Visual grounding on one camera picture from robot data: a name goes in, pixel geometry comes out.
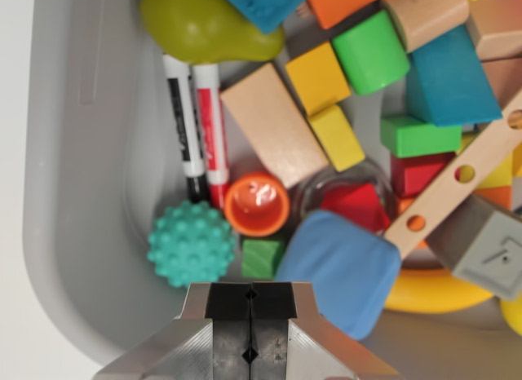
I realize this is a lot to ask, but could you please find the blue soft block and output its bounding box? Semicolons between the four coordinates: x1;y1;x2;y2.
276;210;404;342

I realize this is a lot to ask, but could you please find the orange-yellow wooden cube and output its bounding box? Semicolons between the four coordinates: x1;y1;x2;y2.
284;41;352;117

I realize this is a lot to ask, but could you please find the orange plastic cup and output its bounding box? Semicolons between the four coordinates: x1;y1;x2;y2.
223;170;292;238

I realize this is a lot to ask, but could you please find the red wedge block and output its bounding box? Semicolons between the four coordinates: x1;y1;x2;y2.
319;183;393;235

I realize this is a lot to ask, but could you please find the black whiteboard marker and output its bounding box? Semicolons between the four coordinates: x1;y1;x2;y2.
161;53;209;205

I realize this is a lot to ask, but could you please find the olive green toy pear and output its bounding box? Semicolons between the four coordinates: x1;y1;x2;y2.
139;0;285;66

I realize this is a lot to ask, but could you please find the clear plastic jar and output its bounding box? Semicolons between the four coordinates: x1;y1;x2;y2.
292;161;399;236

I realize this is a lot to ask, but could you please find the large natural wooden block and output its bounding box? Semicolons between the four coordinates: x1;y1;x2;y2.
219;61;330;190

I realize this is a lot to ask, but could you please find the natural wooden half cylinder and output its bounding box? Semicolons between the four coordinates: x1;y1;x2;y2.
381;0;471;54

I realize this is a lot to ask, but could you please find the lemon yellow wooden block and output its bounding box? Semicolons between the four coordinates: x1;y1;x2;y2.
307;104;367;173

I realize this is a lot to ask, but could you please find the green wooden cylinder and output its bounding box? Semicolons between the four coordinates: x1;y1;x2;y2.
330;8;412;97

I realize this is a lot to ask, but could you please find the dark green wooden cube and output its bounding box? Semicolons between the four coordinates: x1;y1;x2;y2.
240;237;287;281

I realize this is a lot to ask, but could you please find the teal knobby ball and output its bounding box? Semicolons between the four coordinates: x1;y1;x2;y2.
146;199;237;289

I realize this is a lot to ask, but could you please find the wooden strip with holes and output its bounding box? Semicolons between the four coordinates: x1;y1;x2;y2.
384;97;522;262

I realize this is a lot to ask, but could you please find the teal wooden block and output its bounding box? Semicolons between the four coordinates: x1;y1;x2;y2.
405;24;504;127

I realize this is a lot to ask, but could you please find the gray plastic bin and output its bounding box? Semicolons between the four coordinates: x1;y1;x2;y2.
22;0;522;380

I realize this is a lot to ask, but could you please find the gray embossed soft cube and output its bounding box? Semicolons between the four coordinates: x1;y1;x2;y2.
427;192;522;303

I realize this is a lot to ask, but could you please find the teal embossed soft block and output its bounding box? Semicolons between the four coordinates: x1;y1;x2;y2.
215;0;316;35

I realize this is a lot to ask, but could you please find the orange wooden block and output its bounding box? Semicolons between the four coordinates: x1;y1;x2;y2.
305;0;395;30
474;185;514;210

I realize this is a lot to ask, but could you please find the red wooden block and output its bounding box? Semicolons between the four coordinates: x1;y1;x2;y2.
389;151;457;198

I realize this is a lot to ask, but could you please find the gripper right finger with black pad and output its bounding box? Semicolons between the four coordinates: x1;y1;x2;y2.
250;281;403;380

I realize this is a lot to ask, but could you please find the small orange block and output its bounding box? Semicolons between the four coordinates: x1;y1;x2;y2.
396;195;429;251

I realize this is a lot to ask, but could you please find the red whiteboard marker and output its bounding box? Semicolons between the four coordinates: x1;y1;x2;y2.
192;63;232;210

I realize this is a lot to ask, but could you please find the green wooden block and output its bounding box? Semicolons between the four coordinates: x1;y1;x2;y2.
379;113;464;160

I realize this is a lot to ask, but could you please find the yellow rounded toy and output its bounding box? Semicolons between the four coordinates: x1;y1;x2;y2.
499;296;522;337

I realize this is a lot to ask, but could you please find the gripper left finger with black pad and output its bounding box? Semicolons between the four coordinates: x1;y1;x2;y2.
95;281;254;380

